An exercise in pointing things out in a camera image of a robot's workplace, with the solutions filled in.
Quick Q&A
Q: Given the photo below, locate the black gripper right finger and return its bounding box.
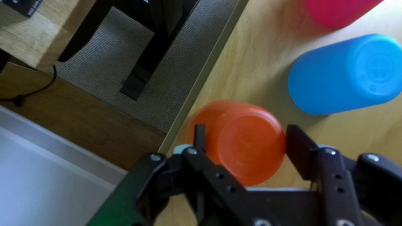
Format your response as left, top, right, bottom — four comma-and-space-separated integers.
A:
286, 125, 402, 226

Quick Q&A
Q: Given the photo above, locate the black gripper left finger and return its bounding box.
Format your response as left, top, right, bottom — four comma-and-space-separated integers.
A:
87, 126, 276, 226

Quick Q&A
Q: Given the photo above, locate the orange plastic cup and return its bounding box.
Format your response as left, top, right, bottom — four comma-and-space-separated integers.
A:
190, 101, 285, 186

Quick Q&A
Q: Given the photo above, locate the blue plastic cup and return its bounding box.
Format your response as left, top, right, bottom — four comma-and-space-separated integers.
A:
287, 34, 402, 116

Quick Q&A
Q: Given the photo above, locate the pink plastic cup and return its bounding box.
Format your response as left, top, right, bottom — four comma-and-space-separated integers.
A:
302, 0, 383, 29

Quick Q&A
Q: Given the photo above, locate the wooden desk with black legs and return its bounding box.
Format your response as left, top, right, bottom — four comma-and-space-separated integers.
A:
0, 0, 198, 100

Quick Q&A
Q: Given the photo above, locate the black device on desk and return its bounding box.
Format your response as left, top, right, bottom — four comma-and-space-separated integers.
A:
1, 0, 42, 18

